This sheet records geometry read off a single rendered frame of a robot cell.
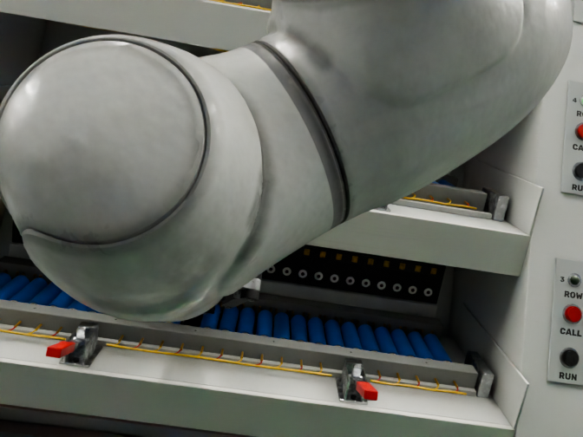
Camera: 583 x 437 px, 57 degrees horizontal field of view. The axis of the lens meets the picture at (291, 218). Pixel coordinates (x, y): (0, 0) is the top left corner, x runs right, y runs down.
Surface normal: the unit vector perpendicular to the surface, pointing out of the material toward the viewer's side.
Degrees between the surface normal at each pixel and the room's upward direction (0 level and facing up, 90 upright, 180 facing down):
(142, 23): 113
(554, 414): 90
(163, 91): 78
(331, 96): 92
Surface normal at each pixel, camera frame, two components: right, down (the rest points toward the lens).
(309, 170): 0.53, 0.18
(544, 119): 0.08, -0.14
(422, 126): 0.37, 0.38
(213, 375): 0.16, -0.96
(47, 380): 0.02, 0.25
